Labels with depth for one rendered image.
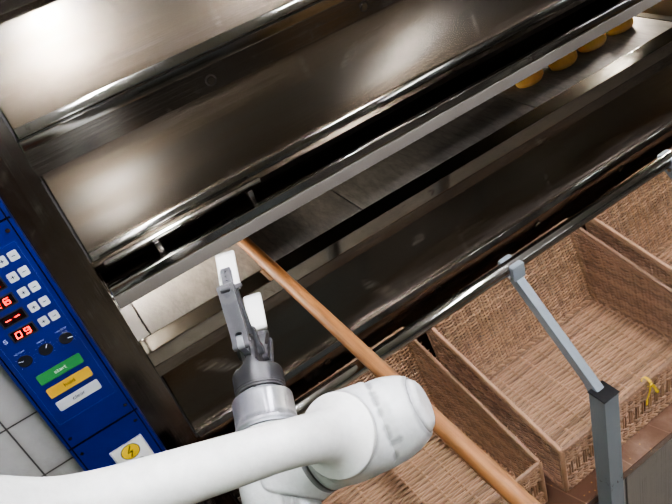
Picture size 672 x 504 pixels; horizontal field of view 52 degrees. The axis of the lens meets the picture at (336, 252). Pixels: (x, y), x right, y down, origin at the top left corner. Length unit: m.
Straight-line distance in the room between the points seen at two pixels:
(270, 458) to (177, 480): 0.10
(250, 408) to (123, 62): 0.65
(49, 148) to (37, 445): 0.63
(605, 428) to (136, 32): 1.17
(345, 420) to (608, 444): 0.85
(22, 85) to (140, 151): 0.24
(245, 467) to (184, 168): 0.77
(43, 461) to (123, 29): 0.89
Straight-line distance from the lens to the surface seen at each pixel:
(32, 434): 1.57
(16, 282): 1.36
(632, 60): 2.16
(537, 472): 1.67
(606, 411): 1.48
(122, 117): 1.33
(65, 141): 1.32
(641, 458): 1.85
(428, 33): 1.61
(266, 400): 0.97
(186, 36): 1.32
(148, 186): 1.37
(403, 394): 0.84
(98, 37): 1.30
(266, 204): 1.32
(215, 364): 1.63
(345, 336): 1.31
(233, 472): 0.73
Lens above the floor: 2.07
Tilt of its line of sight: 34 degrees down
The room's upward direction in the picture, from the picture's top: 19 degrees counter-clockwise
